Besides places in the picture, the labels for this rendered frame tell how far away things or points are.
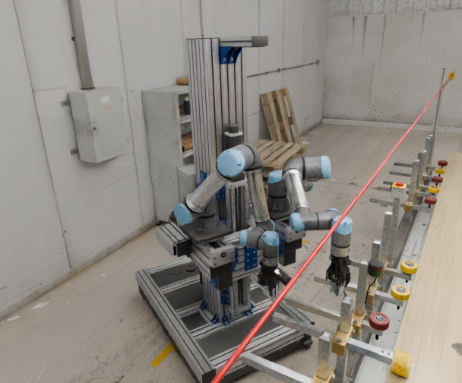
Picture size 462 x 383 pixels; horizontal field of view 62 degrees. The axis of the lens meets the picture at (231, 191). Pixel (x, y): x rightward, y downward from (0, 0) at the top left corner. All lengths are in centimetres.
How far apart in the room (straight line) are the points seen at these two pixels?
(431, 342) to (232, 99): 149
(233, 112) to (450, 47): 761
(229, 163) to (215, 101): 57
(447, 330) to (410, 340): 18
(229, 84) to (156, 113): 207
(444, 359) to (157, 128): 334
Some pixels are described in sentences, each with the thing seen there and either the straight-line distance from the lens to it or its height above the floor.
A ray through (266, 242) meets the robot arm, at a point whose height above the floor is 116.
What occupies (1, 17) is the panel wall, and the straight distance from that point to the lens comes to 340.
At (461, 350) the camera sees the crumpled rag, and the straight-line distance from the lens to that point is 178.
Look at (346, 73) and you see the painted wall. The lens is 981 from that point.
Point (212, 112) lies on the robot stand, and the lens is 217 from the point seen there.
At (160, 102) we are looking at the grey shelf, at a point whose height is 145.
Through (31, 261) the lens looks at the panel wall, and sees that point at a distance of 368.
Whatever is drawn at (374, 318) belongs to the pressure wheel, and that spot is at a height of 91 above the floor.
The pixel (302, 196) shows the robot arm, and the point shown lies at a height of 137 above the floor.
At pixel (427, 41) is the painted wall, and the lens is 952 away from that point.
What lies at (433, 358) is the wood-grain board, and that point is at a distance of 172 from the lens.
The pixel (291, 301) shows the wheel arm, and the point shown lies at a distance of 192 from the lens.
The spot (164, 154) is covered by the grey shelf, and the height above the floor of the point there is 89.
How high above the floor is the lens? 202
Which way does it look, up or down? 21 degrees down
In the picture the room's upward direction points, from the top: 2 degrees counter-clockwise
